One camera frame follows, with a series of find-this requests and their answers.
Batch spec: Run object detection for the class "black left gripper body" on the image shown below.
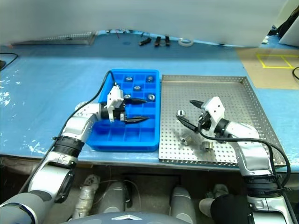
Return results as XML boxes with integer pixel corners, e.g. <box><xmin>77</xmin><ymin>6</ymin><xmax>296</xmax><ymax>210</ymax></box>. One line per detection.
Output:
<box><xmin>114</xmin><ymin>103</ymin><xmax>128</xmax><ymax>122</ymax></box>

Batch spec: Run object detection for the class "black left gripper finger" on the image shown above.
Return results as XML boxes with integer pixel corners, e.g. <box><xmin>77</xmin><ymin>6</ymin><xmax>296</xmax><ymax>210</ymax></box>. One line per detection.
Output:
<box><xmin>123</xmin><ymin>98</ymin><xmax>147</xmax><ymax>105</ymax></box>
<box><xmin>125</xmin><ymin>116</ymin><xmax>150</xmax><ymax>124</ymax></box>

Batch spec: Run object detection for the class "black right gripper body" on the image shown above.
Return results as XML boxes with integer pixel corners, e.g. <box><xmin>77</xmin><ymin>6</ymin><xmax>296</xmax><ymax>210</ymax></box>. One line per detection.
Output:
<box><xmin>198</xmin><ymin>111</ymin><xmax>212</xmax><ymax>130</ymax></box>

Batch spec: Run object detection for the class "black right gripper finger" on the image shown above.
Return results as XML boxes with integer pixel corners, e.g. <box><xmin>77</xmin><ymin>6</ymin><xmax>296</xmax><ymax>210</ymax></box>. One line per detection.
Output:
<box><xmin>177</xmin><ymin>115</ymin><xmax>200</xmax><ymax>134</ymax></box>
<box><xmin>189</xmin><ymin>99</ymin><xmax>205</xmax><ymax>109</ymax></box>

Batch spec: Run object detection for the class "blue compartment tray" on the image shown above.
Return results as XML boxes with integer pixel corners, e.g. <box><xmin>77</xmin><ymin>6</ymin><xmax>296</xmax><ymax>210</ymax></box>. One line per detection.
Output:
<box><xmin>85</xmin><ymin>68</ymin><xmax>161</xmax><ymax>153</ymax></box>

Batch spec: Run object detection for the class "white tape roll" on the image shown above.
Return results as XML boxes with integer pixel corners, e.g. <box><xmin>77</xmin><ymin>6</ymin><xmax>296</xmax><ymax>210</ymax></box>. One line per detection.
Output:
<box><xmin>178</xmin><ymin>38</ymin><xmax>194</xmax><ymax>47</ymax></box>

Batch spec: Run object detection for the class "grey rounded robot leg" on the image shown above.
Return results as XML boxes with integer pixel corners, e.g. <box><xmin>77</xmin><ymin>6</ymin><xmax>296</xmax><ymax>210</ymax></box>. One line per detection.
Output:
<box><xmin>98</xmin><ymin>181</ymin><xmax>128</xmax><ymax>213</ymax></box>
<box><xmin>169</xmin><ymin>186</ymin><xmax>197</xmax><ymax>224</ymax></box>

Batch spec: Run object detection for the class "white shoe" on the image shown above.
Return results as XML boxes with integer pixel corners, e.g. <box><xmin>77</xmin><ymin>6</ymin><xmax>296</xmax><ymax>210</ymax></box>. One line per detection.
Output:
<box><xmin>198</xmin><ymin>184</ymin><xmax>231</xmax><ymax>217</ymax></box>

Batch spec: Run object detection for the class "white wrapped foot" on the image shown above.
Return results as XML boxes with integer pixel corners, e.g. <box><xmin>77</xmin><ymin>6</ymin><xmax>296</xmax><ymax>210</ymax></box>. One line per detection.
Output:
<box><xmin>72</xmin><ymin>175</ymin><xmax>101</xmax><ymax>220</ymax></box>

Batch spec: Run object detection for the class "person's black garment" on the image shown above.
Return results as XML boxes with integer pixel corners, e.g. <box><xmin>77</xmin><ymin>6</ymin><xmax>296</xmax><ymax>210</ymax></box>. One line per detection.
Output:
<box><xmin>210</xmin><ymin>195</ymin><xmax>252</xmax><ymax>224</ymax></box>

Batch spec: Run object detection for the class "long perforated metal tray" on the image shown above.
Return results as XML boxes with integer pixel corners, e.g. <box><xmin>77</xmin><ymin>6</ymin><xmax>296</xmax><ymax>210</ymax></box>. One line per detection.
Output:
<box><xmin>10</xmin><ymin>31</ymin><xmax>97</xmax><ymax>46</ymax></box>

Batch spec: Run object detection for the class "grey robot torso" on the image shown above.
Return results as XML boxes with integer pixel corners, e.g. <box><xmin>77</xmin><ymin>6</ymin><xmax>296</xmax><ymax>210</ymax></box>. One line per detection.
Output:
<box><xmin>67</xmin><ymin>211</ymin><xmax>178</xmax><ymax>224</ymax></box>

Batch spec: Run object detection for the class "white board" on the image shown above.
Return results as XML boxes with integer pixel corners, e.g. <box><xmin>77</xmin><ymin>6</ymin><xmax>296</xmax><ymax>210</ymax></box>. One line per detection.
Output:
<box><xmin>279</xmin><ymin>18</ymin><xmax>299</xmax><ymax>45</ymax></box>

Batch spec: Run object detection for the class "black bag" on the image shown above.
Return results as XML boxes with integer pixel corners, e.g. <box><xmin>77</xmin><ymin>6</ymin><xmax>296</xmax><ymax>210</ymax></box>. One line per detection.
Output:
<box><xmin>277</xmin><ymin>4</ymin><xmax>299</xmax><ymax>38</ymax></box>

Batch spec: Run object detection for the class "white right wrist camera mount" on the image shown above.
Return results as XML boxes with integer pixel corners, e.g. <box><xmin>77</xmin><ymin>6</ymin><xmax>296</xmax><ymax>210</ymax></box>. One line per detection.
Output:
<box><xmin>200</xmin><ymin>96</ymin><xmax>226</xmax><ymax>136</ymax></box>

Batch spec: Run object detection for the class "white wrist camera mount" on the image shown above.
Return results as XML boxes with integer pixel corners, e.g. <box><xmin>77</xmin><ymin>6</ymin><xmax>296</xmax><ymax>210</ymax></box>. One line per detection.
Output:
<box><xmin>200</xmin><ymin>96</ymin><xmax>226</xmax><ymax>136</ymax></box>
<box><xmin>107</xmin><ymin>85</ymin><xmax>124</xmax><ymax>123</ymax></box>

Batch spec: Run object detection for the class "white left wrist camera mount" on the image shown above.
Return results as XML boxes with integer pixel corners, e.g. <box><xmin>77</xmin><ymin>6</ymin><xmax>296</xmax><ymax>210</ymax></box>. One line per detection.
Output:
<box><xmin>107</xmin><ymin>85</ymin><xmax>124</xmax><ymax>123</ymax></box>

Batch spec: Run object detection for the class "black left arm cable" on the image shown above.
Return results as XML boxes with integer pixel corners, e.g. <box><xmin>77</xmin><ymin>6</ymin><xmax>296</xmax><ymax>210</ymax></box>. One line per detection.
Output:
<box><xmin>18</xmin><ymin>70</ymin><xmax>117</xmax><ymax>194</ymax></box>

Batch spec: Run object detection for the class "thin black cable loop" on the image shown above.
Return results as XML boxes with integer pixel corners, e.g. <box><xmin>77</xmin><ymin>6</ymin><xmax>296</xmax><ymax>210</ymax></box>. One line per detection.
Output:
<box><xmin>0</xmin><ymin>52</ymin><xmax>19</xmax><ymax>70</ymax></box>

